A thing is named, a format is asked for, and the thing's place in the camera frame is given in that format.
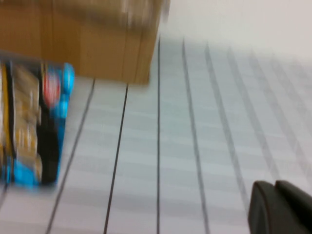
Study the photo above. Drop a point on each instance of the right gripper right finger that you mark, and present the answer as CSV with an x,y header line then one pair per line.
x,y
297,212

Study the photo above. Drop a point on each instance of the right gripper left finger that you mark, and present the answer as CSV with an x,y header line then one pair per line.
x,y
264,212

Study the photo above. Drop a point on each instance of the blue shrimp chips bag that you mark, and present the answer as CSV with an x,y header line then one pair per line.
x,y
26,117

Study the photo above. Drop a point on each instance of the taped cardboard box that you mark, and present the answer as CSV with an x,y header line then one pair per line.
x,y
97,48

